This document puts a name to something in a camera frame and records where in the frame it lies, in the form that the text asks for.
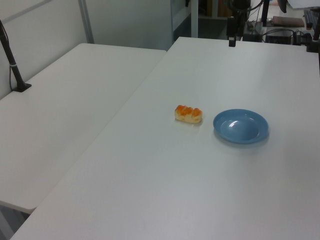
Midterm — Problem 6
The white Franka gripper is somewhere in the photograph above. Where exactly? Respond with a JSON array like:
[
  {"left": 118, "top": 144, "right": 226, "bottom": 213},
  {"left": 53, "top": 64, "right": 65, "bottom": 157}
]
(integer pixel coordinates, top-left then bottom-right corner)
[{"left": 225, "top": 0, "right": 252, "bottom": 48}]

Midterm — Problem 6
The orange glazed bread loaf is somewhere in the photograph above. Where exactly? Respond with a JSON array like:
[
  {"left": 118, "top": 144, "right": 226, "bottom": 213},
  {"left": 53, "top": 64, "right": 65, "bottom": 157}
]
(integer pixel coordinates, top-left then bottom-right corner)
[{"left": 174, "top": 104, "right": 203, "bottom": 125}]

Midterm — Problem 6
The blue round plastic plate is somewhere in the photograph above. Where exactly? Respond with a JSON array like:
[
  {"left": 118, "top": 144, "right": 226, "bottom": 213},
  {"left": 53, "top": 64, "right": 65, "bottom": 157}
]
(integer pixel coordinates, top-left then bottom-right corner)
[{"left": 212, "top": 108, "right": 270, "bottom": 145}]

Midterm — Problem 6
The black vertical monitor pole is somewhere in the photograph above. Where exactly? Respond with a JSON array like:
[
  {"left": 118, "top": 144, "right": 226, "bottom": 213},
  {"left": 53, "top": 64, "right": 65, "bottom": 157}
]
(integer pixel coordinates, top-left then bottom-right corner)
[{"left": 260, "top": 0, "right": 271, "bottom": 27}]

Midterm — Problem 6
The black electronics box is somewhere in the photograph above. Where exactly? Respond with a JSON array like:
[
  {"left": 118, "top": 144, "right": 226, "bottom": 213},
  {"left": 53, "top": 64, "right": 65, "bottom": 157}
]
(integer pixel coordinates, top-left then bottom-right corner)
[{"left": 264, "top": 29, "right": 294, "bottom": 45}]

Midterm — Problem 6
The brown cardboard box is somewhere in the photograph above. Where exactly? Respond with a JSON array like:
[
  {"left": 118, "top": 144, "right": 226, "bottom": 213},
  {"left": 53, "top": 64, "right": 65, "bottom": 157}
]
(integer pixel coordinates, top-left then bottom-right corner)
[{"left": 271, "top": 15, "right": 305, "bottom": 27}]

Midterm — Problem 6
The black clamp stand with pole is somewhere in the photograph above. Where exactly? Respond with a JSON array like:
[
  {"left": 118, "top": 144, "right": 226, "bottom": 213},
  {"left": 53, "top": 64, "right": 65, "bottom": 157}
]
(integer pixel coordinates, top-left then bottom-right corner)
[{"left": 305, "top": 21, "right": 320, "bottom": 54}]

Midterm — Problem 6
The white adjoining table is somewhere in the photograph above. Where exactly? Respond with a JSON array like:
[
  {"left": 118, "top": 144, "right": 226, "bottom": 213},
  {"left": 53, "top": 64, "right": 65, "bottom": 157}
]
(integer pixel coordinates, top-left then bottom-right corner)
[{"left": 0, "top": 42, "right": 168, "bottom": 211}]

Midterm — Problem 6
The white metal shelf frame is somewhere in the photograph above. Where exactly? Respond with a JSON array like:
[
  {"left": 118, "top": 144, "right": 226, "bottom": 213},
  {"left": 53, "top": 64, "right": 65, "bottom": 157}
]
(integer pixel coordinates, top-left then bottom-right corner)
[{"left": 170, "top": 0, "right": 200, "bottom": 51}]

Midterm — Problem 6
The black slanted camera stand pole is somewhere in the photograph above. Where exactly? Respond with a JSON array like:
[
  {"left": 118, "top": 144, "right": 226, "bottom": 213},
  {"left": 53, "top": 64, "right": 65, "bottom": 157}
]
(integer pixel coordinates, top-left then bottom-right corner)
[{"left": 0, "top": 19, "right": 33, "bottom": 94}]

